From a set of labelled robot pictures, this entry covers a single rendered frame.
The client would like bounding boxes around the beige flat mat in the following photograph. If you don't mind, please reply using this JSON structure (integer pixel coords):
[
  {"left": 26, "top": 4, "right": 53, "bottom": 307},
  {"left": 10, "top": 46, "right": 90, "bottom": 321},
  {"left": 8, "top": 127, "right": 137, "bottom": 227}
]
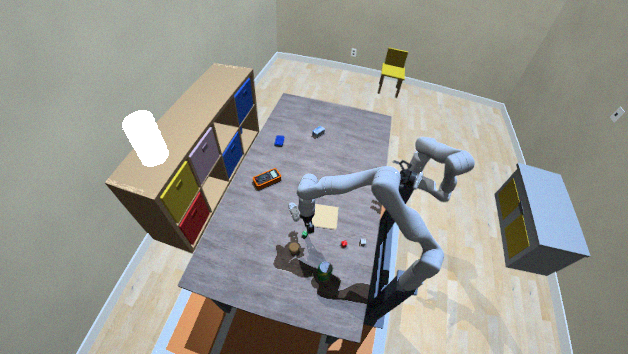
[{"left": 312, "top": 204, "right": 339, "bottom": 230}]

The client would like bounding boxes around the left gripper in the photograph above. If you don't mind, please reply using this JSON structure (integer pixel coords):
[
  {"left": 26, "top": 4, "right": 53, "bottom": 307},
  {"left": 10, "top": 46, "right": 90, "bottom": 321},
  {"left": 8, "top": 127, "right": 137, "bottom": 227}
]
[{"left": 300, "top": 212, "right": 315, "bottom": 234}]

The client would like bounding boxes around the green soda can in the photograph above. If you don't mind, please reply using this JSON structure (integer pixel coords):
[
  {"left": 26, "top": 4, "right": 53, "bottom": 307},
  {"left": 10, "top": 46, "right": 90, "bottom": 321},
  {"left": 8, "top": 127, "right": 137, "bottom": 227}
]
[{"left": 317, "top": 261, "right": 333, "bottom": 282}]

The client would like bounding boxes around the orange digital multimeter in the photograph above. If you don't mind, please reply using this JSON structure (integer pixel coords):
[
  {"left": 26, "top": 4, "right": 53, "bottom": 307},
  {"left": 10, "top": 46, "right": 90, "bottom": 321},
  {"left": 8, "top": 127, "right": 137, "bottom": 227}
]
[{"left": 253, "top": 168, "right": 281, "bottom": 190}]

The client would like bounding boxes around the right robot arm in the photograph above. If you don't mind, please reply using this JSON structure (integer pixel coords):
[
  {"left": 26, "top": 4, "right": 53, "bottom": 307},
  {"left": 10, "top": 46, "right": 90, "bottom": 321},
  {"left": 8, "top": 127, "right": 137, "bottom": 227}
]
[{"left": 410, "top": 137, "right": 475, "bottom": 202}]

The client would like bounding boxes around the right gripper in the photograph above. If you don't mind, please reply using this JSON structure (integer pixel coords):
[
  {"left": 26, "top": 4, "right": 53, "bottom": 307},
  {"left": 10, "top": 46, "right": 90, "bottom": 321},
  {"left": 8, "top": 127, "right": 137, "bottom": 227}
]
[{"left": 392, "top": 160, "right": 417, "bottom": 189}]

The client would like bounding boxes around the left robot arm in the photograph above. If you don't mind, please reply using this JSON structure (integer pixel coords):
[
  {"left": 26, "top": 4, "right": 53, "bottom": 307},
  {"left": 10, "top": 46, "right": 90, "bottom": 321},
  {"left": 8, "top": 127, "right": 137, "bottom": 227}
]
[{"left": 289, "top": 166, "right": 444, "bottom": 291}]

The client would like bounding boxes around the tan short cylinder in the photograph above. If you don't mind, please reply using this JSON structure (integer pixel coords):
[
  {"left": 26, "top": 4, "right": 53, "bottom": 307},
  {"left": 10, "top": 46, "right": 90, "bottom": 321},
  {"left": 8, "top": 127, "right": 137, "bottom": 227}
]
[{"left": 289, "top": 242, "right": 299, "bottom": 254}]

